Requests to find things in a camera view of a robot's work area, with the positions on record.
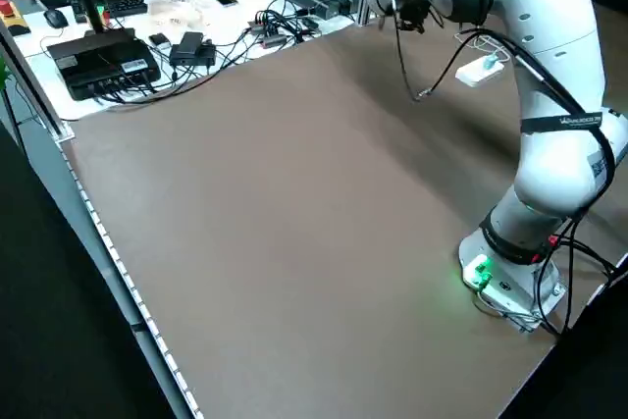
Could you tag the black keyboard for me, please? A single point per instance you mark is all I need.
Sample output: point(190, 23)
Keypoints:
point(125, 7)

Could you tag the aluminium table edge rail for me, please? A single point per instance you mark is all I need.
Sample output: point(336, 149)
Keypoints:
point(118, 252)

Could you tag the black flat device box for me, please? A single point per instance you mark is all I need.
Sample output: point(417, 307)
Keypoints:
point(98, 63)

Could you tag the black adapter box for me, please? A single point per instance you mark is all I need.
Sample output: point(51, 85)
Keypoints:
point(191, 48)

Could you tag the black computer mouse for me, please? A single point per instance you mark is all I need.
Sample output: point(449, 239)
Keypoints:
point(56, 18)

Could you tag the white power strip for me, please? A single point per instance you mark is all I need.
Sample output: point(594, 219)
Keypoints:
point(478, 75)

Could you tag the small black box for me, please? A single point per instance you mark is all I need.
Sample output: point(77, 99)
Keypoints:
point(158, 40)

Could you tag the yellow emergency stop button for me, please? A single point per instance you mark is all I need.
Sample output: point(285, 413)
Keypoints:
point(12, 19)

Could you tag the clear plastic bag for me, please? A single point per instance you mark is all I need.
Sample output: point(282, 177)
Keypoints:
point(174, 12)

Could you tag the grey USB hub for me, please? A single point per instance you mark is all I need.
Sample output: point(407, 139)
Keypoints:
point(267, 34)

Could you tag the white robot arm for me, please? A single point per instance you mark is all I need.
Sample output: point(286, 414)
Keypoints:
point(549, 7)

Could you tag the pale blue phone charger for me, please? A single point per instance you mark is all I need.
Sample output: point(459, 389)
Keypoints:
point(488, 63)

